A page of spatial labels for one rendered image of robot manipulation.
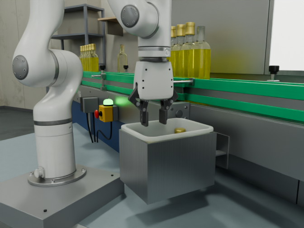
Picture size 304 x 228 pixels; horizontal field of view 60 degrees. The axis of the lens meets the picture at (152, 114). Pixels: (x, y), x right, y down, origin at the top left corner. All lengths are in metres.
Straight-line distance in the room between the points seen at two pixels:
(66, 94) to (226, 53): 0.59
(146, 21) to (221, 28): 0.52
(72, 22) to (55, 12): 4.58
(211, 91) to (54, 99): 0.50
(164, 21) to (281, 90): 0.32
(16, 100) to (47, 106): 6.96
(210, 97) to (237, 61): 0.20
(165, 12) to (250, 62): 0.41
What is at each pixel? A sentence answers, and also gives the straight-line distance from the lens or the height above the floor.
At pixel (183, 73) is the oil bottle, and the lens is 0.99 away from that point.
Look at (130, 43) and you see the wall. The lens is 4.99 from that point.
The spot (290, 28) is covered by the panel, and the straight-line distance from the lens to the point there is 0.90.
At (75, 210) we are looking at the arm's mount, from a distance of 0.79.
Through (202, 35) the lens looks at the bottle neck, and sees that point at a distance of 0.96.
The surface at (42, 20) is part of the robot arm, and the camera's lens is 0.87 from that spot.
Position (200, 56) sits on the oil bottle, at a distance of 0.93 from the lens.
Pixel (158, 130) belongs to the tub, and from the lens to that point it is 0.82.
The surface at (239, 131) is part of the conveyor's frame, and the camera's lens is 0.77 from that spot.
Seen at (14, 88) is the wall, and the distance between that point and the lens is 7.81.
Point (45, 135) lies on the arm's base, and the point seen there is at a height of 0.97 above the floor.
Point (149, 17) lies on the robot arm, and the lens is 0.61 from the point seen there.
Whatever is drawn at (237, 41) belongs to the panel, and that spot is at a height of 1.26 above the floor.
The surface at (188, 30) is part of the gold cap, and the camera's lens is 1.00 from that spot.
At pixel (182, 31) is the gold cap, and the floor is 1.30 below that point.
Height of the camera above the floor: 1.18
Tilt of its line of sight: 11 degrees down
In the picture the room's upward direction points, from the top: straight up
